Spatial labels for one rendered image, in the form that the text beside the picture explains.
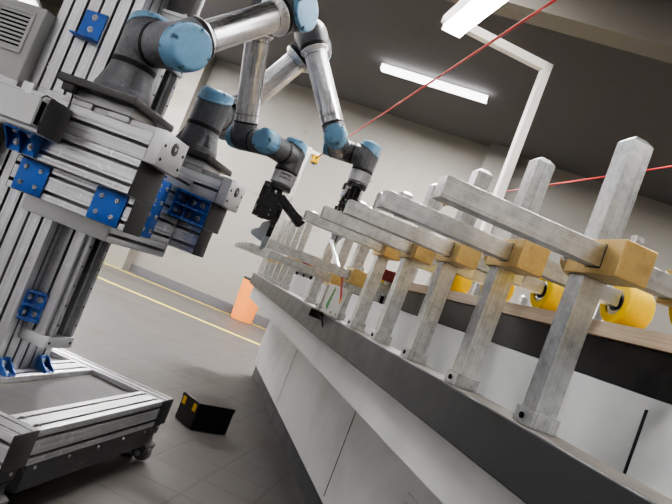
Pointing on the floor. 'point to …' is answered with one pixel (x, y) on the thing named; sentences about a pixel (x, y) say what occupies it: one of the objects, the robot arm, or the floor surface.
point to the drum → (244, 311)
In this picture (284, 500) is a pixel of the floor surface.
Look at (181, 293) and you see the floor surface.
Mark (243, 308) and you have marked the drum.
